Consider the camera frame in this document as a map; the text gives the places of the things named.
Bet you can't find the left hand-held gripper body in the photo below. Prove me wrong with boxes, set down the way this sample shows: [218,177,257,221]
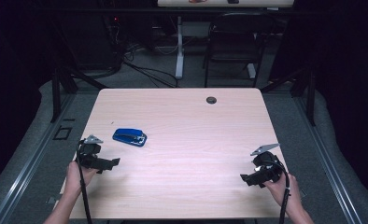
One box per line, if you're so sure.
[77,133,105,170]

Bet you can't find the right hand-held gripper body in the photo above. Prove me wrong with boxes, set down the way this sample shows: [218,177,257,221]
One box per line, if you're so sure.
[250,143,287,184]

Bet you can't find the blue stapler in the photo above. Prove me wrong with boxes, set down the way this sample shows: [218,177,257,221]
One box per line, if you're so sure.
[112,128,148,147]

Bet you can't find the person's right hand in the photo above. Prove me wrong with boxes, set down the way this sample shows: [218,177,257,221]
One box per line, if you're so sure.
[262,172,302,213]

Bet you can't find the person's left hand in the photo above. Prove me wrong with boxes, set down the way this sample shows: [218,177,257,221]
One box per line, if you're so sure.
[64,161,99,196]

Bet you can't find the black tape square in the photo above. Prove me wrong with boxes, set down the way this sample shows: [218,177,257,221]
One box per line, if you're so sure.
[52,125,73,141]

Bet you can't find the black metal stand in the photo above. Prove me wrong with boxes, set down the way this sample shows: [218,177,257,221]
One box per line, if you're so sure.
[50,66,109,123]
[260,66,317,127]

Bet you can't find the dark computer case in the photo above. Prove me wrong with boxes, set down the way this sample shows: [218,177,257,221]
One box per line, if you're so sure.
[74,13,124,72]

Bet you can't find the black folding chair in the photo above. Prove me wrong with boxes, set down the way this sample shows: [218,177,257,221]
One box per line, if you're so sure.
[203,12,276,89]

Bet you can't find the long white desk leg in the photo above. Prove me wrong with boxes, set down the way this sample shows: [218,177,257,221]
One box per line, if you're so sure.
[175,15,186,80]

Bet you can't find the light desk top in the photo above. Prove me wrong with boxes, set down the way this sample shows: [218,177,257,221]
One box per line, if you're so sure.
[157,0,295,8]

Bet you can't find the right hand-held gripper black cable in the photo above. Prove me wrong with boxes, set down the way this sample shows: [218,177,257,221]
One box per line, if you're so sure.
[264,160,292,224]

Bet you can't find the hand-held gripper black cable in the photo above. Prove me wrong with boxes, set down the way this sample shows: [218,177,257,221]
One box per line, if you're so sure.
[76,139,93,224]
[264,160,292,224]

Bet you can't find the left hand-held gripper black cable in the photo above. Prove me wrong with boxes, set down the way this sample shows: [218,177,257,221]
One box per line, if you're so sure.
[76,139,93,224]

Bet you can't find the aluminium floor rail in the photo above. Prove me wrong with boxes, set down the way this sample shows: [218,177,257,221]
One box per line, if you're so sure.
[0,92,78,224]
[292,92,364,224]

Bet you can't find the black floor cables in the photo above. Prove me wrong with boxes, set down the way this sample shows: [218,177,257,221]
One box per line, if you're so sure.
[122,43,179,89]

